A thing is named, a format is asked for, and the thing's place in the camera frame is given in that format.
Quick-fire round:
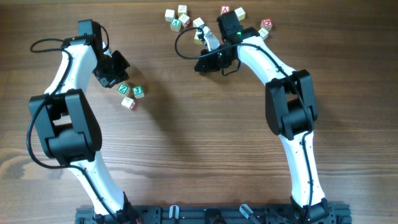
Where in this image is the red A sided block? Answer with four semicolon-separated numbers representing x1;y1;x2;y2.
258;28;269;40

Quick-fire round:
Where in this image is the red sided wooden block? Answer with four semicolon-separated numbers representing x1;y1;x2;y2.
178;14;190;28

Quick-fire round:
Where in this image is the wooden block yellow sided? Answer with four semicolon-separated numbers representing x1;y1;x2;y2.
177;5;188;17

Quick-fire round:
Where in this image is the green A letter block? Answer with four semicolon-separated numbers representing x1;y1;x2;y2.
170;19;182;32

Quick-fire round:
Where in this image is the red sided picture block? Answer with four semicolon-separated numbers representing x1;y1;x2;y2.
121;97;136;110

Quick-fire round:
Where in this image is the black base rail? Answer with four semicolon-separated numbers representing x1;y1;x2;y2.
75;203;353;224

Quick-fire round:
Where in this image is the blue sided wooden block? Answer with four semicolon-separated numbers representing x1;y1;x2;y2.
193;17;205;28

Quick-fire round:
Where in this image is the red O letter block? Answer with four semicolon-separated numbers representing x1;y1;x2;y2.
261;19;273;31

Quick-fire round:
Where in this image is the red A letter block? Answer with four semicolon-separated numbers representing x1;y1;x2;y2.
221;6;231;14

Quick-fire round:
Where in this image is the green J letter block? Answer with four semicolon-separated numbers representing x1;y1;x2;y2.
132;85;145;99

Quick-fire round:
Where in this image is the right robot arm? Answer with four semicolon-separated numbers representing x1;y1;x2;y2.
195;12;328;223

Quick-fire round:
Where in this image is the yellow S wooden block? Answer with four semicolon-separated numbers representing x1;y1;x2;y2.
234;7;246;21

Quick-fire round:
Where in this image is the right camera cable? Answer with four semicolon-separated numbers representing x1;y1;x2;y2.
174;27;315;223

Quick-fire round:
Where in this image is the plain wooden block top left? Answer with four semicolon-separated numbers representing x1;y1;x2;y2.
165;9;175;22

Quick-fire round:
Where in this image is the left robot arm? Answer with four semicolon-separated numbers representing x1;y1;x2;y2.
26;19;142;223

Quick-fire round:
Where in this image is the green Z block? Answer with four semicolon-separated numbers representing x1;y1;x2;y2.
117;84;131;96

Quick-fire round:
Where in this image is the yellow sided picture block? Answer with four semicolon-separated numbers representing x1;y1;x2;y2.
194;31;202;45

